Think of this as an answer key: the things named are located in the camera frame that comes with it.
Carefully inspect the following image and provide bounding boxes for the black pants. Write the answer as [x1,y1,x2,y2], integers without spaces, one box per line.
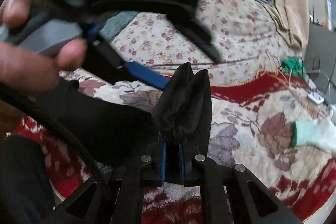
[37,63,212,165]

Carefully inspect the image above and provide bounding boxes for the person's left hand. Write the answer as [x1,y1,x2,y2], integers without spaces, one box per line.
[1,0,87,94]

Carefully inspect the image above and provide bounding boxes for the teal fuzzy towel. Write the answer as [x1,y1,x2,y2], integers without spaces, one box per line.
[99,11,139,42]

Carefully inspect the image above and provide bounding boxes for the red white floral fleece blanket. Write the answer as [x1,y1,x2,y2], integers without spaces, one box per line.
[13,69,335,223]

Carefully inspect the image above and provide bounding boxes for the white glove green cuff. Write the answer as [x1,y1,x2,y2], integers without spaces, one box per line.
[293,118,335,154]

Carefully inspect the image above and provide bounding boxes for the small-flower print quilt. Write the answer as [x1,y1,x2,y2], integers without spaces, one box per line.
[101,0,301,86]

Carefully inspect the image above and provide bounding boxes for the white charger device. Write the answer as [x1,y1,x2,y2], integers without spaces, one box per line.
[307,92,325,105]

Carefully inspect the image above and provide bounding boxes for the grey monitor panel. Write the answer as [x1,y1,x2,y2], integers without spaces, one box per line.
[304,24,335,102]

